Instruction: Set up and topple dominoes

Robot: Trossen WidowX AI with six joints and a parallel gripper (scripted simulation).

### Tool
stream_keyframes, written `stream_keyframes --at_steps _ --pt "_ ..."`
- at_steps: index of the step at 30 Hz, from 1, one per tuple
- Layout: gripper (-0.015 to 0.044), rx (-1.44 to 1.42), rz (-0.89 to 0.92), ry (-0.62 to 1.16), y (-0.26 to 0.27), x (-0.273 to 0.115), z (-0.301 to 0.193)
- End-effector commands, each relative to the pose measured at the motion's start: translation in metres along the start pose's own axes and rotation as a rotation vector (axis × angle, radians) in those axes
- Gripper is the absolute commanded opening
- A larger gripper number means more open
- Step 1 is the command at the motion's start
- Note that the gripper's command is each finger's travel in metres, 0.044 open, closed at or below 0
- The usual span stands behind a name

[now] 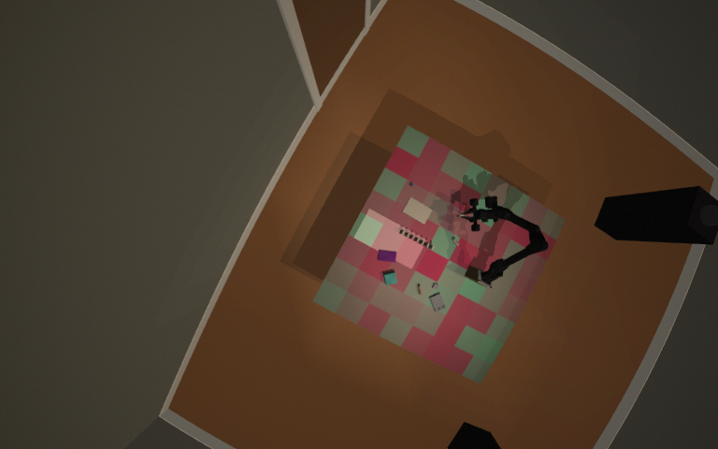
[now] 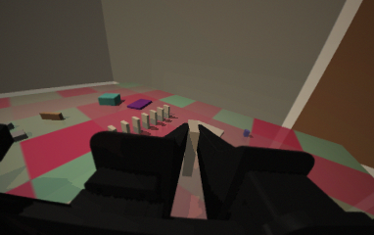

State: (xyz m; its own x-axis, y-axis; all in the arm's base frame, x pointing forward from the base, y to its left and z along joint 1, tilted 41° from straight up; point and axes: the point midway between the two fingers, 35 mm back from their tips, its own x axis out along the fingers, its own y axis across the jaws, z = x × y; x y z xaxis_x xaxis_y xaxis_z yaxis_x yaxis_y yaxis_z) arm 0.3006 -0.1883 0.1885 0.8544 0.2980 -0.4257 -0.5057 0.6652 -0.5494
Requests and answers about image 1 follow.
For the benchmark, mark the purple rectangular block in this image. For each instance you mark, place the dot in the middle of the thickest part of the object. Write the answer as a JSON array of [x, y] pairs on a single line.
[[387, 256]]

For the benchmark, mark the teal rectangular block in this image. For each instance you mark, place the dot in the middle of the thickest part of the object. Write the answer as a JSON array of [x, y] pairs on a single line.
[[390, 278]]

